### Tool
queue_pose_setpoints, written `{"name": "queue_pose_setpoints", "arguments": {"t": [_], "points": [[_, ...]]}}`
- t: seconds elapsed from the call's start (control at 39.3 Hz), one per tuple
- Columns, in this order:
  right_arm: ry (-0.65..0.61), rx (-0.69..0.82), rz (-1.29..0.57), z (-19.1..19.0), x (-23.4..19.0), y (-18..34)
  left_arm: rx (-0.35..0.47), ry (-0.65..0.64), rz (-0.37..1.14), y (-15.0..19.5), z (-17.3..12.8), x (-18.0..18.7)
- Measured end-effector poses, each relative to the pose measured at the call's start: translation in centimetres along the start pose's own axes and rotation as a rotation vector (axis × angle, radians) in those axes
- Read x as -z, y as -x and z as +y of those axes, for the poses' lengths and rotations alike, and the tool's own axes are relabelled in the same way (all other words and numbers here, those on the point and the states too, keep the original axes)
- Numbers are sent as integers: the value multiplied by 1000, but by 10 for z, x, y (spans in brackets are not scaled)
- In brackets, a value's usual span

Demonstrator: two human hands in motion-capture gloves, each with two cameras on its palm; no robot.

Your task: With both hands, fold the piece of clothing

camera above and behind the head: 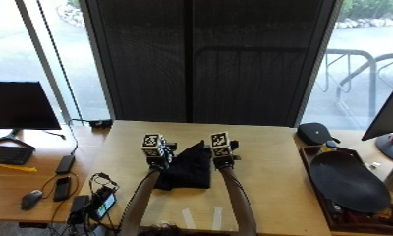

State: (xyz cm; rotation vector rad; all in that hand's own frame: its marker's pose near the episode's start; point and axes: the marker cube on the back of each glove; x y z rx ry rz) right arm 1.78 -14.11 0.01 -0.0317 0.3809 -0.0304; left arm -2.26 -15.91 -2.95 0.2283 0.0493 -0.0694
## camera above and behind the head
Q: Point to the person's left hand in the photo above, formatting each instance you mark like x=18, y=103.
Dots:
x=160, y=157

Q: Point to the person's right hand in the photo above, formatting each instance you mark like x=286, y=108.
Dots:
x=224, y=157

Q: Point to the black cloth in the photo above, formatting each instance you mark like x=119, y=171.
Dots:
x=188, y=168

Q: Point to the white marker cube right glove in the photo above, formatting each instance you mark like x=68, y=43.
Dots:
x=220, y=143

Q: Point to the white marker cube glove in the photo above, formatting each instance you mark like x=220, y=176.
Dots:
x=220, y=143
x=152, y=143

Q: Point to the white marker cube left glove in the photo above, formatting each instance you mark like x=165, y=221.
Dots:
x=152, y=143

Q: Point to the white tape strip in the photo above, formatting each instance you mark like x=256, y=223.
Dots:
x=188, y=218
x=217, y=218

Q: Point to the smartphone with lit screen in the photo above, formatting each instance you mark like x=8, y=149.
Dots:
x=104, y=202

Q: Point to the black power adapter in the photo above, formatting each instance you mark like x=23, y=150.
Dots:
x=64, y=164

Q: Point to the black case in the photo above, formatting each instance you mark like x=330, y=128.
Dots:
x=314, y=132

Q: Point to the black charger box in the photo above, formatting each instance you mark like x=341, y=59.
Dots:
x=79, y=207

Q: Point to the black smartphone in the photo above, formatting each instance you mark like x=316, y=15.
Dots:
x=62, y=188

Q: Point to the dark wooden tray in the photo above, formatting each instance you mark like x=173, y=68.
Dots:
x=328, y=209

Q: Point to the black oval plate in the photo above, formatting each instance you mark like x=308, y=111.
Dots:
x=348, y=182

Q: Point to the dark window blind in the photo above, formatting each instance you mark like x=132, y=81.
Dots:
x=207, y=60

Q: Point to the black computer mouse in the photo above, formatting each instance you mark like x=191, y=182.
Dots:
x=31, y=199

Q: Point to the yellow flat tool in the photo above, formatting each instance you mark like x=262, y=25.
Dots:
x=16, y=168

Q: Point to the small white object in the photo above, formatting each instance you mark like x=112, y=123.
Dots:
x=373, y=165

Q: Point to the black keyboard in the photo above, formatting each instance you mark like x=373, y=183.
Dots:
x=8, y=154

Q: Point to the black computer monitor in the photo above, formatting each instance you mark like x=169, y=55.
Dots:
x=18, y=106

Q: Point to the metal bicycle rack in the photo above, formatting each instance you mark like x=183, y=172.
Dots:
x=357, y=78

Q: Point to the grey-stand computer monitor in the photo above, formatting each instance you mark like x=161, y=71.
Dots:
x=390, y=121

